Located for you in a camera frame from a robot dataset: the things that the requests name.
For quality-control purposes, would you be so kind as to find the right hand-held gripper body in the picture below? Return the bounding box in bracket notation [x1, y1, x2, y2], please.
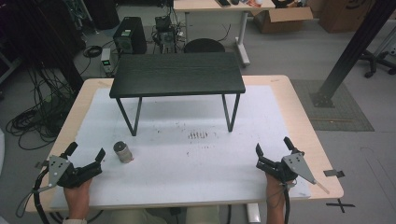
[255, 152, 331, 195]

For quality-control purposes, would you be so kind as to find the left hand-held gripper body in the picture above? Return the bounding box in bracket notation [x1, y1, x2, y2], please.
[35, 154, 104, 189]

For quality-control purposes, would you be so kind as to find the person's right hand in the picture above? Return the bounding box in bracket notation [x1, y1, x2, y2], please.
[264, 172, 293, 210]

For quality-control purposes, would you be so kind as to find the person's left hand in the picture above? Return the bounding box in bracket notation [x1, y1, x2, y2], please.
[63, 176, 93, 220]

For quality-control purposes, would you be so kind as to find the small metal can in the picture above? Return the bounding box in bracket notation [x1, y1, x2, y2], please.
[112, 140, 135, 164]

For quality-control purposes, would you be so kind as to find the black tape strip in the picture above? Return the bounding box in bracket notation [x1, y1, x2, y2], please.
[322, 169, 346, 179]

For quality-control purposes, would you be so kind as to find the grey floor mat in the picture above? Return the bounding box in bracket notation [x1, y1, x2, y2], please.
[290, 78, 375, 133]

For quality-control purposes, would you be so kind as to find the white table mat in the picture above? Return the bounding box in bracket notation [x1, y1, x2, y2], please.
[49, 85, 313, 210]

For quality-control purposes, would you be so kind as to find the grey power supply unit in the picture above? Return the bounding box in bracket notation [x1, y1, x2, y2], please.
[100, 47, 117, 76]

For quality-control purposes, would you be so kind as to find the small black table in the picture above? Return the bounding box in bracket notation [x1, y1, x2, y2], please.
[108, 51, 247, 137]

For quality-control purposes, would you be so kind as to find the black round stool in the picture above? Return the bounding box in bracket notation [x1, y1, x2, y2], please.
[183, 37, 226, 54]

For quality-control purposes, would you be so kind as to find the black office chair base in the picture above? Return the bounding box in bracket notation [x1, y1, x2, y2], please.
[358, 48, 396, 79]

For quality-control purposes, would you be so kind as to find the black computer tower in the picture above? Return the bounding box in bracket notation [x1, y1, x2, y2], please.
[112, 16, 148, 56]

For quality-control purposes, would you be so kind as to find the open cardboard box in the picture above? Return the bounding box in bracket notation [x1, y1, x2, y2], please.
[252, 6, 314, 35]

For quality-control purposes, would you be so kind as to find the open electronics rig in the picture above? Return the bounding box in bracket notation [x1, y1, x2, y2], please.
[151, 15, 185, 54]

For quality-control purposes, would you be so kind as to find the large closed cardboard box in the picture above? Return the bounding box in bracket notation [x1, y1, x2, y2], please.
[318, 0, 376, 34]

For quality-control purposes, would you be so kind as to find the light wooden desk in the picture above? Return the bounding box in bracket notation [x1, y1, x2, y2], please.
[173, 0, 276, 67]

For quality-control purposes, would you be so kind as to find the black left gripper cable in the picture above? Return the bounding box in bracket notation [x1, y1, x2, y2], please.
[15, 167, 54, 224]

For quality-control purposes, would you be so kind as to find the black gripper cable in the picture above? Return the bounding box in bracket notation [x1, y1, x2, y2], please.
[278, 178, 292, 224]
[15, 167, 54, 224]

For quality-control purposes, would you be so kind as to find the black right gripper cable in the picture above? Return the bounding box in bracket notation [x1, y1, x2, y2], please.
[278, 178, 292, 224]

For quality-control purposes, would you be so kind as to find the bundle of black floor cables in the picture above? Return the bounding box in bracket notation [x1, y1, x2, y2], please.
[5, 62, 82, 152]

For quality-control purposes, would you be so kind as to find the black metal post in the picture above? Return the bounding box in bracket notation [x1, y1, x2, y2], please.
[309, 0, 396, 109]

